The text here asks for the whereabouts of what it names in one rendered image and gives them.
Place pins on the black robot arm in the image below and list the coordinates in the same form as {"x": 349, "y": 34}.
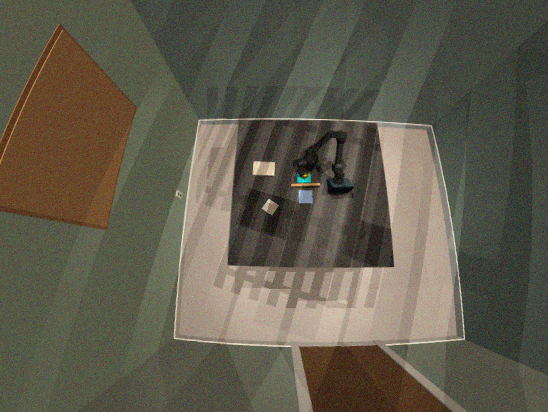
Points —
{"x": 312, "y": 150}

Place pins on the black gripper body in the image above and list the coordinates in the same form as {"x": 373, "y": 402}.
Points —
{"x": 302, "y": 171}

